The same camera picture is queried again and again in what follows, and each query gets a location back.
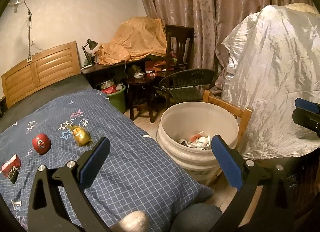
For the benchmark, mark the metal clamp stand pole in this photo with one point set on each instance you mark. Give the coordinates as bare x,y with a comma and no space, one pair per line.
29,34

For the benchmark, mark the white bowl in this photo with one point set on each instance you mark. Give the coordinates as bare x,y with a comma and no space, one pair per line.
139,74

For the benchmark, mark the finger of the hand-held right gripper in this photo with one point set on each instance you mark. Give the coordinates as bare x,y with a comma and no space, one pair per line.
307,120
307,105

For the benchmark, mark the dark grey mattress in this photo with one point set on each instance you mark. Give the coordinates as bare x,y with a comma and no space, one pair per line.
37,99

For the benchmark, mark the white tissue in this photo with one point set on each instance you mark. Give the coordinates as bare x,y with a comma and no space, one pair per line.
202,143

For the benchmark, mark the black desk lamp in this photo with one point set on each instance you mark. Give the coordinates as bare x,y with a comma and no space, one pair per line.
92,44

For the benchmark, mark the red apple-shaped box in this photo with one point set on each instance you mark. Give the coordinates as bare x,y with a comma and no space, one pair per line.
41,144

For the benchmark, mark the round dark wooden stool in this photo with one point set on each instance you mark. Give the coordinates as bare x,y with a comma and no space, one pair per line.
142,83

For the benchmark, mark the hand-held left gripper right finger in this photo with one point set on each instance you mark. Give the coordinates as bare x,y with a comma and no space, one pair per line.
226,161

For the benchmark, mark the dark wicker chair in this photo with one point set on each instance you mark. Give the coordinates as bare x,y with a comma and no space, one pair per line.
190,79

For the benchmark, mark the small orange block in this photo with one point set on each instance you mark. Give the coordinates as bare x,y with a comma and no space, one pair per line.
194,137

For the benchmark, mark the blue checked star blanket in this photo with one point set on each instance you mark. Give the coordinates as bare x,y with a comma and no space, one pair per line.
137,172

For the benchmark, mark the white plastic wrapper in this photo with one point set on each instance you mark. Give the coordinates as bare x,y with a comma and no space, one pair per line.
188,144

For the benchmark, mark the orange cover cloth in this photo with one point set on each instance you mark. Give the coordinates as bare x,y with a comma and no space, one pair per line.
137,39

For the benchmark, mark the light wooden chair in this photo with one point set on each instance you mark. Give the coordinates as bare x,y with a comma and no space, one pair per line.
246,116

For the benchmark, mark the brown patterned curtain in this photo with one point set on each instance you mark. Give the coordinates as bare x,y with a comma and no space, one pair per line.
212,9

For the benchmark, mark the green plastic bin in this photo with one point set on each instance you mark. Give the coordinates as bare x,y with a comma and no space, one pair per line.
117,100

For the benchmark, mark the wooden bed headboard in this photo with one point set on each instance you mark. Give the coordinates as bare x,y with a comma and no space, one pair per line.
50,69

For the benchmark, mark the dark wooden desk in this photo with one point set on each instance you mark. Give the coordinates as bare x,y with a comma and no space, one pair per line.
105,70

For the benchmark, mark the black patterned wrapper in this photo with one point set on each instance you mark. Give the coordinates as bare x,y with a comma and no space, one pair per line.
13,175

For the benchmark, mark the silver satin cloth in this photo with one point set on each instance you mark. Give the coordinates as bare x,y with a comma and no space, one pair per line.
270,71

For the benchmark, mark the yellow bread packet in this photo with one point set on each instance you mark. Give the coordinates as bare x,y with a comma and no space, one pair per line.
81,135

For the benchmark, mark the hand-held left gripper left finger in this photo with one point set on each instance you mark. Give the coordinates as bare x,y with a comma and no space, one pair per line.
96,161

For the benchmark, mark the dark wooden chair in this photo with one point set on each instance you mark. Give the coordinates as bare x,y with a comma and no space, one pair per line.
178,31

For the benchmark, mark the person's leg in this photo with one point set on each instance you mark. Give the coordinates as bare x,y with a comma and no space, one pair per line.
197,218

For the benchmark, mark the beige fuzzy cloth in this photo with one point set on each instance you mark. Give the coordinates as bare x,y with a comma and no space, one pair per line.
133,222

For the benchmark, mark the dark wooden cabinet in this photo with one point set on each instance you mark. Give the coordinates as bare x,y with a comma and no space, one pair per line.
305,172

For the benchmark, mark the red paper box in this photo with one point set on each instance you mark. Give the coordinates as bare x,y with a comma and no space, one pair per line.
13,163

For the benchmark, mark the white plastic bucket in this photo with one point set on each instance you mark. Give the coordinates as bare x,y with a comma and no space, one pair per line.
180,159

